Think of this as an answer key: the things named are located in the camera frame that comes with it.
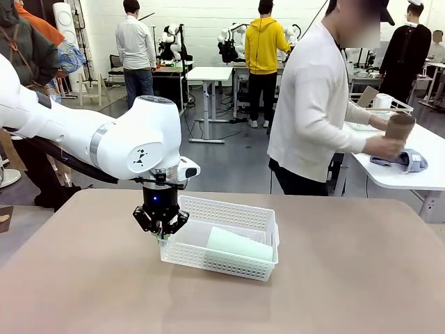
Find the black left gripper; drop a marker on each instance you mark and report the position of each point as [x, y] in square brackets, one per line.
[160, 203]

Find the white perforated plastic basket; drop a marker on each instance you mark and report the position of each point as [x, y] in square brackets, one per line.
[215, 262]

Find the pale green paper cup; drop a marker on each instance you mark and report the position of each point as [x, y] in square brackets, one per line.
[236, 243]

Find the brown paper cup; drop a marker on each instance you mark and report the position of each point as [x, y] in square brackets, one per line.
[400, 128]

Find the blue-grey cloth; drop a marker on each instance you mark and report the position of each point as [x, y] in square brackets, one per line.
[410, 161]

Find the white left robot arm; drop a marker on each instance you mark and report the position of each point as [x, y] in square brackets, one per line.
[139, 139]

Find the person's right forearm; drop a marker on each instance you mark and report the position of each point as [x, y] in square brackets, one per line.
[351, 144]

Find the person's left forearm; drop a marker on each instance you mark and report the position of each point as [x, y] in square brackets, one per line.
[359, 113]

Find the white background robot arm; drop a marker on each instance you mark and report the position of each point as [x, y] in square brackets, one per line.
[229, 38]
[171, 38]

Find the person's right hand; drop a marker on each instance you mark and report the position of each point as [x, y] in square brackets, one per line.
[382, 148]

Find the person's left hand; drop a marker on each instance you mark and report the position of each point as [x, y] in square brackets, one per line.
[380, 124]

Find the black floor power strip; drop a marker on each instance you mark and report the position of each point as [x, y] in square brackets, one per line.
[238, 121]

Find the white wooden step stool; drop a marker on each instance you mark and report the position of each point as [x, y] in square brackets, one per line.
[91, 87]

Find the wood-top robot workbench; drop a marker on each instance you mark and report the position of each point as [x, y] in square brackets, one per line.
[172, 69]

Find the small white standing desk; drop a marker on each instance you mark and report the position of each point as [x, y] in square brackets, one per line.
[210, 73]

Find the white round stand base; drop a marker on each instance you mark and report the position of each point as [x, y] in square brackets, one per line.
[10, 177]

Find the black office chair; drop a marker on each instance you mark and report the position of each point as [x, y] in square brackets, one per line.
[116, 62]

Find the grey robot workbench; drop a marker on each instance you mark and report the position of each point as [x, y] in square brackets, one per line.
[240, 69]

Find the person in white shirt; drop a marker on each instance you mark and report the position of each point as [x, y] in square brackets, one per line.
[133, 45]

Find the person in white sweater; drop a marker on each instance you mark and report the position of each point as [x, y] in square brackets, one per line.
[306, 104]

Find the mannequin in orange garment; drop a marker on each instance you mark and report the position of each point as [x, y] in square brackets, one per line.
[71, 57]

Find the person in yellow hoodie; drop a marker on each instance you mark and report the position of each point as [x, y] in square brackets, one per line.
[266, 45]

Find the mannequin in dark padded vest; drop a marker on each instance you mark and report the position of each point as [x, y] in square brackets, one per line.
[28, 52]

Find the tan cardboard piece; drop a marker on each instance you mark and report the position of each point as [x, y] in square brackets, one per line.
[368, 96]

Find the large white side table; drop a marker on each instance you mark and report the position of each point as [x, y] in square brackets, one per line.
[400, 179]

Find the white paper roll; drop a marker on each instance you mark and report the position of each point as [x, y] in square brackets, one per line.
[382, 101]

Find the person in black jacket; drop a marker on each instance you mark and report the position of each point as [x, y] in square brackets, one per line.
[405, 52]

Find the seated person in light top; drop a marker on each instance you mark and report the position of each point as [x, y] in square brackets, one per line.
[437, 48]

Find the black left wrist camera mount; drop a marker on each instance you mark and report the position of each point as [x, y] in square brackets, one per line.
[160, 178]

